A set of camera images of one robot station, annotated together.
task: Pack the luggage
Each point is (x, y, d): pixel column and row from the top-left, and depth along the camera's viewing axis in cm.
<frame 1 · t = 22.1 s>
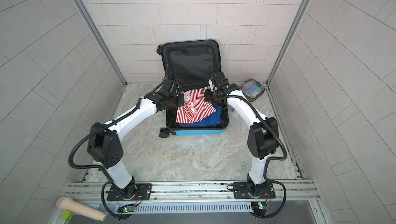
left hand: (188, 98, 86), fingers closed
right hand: (203, 97, 86), fingers closed
blue suitcase black lining: (192, 64, 98), point 23 cm above the table
red white striped shirt: (195, 106, 90), point 12 cm above the table
blue folded shirt: (213, 119, 92), point 6 cm above the table
clear toiletry bag black trim: (253, 88, 114), point 2 cm above the table

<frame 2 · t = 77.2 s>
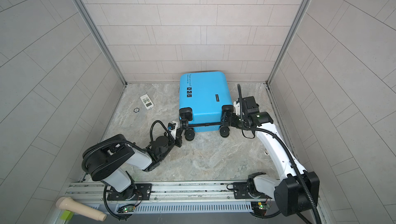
left hand: (186, 127, 85), fingers closed
right hand: (226, 121, 78), fingers open
blue suitcase black lining: (204, 102, 83), point 20 cm above the table
white remote with barcode: (147, 101, 105), point 2 cm above the table
small round dark disc: (136, 110, 103), on the table
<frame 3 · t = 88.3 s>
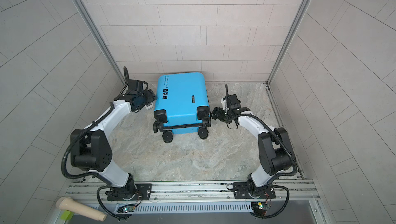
left hand: (155, 94, 90), fingers open
right hand: (213, 115, 89), fingers open
blue suitcase black lining: (182, 105, 81), point 20 cm above the table
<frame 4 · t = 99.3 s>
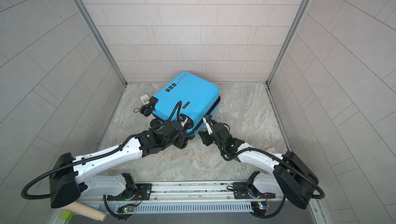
left hand: (187, 132, 77), fingers open
right hand: (201, 132, 82), fingers open
